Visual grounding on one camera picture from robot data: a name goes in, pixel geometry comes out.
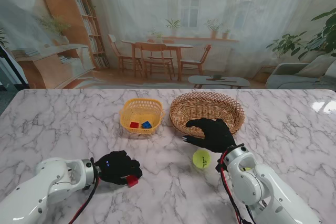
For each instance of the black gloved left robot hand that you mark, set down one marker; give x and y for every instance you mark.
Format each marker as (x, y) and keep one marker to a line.
(115, 167)

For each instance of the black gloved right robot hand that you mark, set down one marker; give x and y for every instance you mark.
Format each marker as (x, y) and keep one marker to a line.
(219, 136)

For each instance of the red toy block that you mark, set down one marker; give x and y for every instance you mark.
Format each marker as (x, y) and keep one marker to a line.
(133, 181)
(134, 125)

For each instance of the blue toy block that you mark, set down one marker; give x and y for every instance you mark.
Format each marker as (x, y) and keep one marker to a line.
(146, 125)

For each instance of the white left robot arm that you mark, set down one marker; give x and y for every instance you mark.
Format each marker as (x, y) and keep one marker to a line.
(39, 190)

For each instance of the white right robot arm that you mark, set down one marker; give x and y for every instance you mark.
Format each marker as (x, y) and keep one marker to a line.
(262, 190)

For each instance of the brown wicker basket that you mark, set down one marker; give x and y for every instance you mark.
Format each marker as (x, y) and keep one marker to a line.
(204, 106)

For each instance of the yellow plastic basket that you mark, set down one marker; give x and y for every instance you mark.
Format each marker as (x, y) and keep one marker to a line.
(155, 108)

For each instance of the printed room scene backdrop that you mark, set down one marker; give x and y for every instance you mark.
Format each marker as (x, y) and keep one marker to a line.
(157, 11)

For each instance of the black stand pole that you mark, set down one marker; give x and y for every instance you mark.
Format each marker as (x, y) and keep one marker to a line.
(13, 69)

